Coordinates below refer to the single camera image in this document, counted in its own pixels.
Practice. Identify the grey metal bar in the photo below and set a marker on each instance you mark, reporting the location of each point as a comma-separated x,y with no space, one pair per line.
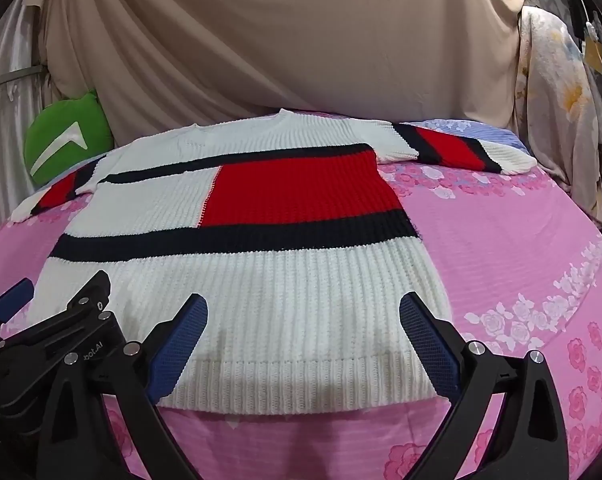
11,77

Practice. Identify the pink floral bed sheet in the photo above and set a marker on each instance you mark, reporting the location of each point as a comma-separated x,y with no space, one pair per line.
506,260

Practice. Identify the green cushion with white stripe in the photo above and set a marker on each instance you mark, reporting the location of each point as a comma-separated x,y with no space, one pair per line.
92,110

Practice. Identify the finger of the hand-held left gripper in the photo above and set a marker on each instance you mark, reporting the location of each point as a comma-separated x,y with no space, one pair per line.
13,294
88,292

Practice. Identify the beige cushion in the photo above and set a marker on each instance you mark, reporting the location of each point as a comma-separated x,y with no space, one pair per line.
281,35

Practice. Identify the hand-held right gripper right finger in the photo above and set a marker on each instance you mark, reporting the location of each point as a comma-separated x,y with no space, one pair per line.
426,347

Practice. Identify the yellow tag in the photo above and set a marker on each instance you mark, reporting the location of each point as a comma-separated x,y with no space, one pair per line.
594,55

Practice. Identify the pale floral hanging cloth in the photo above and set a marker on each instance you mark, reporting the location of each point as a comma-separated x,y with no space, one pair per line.
556,110

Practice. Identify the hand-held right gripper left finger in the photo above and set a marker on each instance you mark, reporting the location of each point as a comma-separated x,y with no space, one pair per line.
178,347

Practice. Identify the white red black knit sweater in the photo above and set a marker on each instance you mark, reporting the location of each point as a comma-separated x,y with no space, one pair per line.
281,285

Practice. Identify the white satin curtain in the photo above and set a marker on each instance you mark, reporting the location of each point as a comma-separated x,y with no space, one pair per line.
6,130

